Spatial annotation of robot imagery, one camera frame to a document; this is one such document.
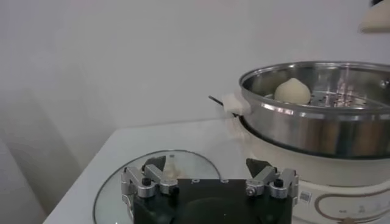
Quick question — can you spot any white electric cooking pot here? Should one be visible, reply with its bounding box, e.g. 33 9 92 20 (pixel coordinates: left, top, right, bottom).
227 117 390 224

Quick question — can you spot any stainless steel steamer basket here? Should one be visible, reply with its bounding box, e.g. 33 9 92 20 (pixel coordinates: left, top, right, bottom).
221 60 390 159

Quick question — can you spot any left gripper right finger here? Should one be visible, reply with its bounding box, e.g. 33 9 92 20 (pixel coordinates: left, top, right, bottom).
245 158 300 206

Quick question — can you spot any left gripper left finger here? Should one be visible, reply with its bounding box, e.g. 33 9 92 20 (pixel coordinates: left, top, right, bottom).
121 155 180 219

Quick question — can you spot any white steamed baozi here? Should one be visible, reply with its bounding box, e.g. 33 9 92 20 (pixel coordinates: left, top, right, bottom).
274 77 311 105
359 0 390 33

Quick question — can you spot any black pot power cable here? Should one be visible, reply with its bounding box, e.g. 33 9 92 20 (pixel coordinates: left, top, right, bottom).
208 95 225 107

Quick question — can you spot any round glass pot lid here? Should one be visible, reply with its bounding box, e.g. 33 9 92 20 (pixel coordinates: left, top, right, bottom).
93 149 222 224

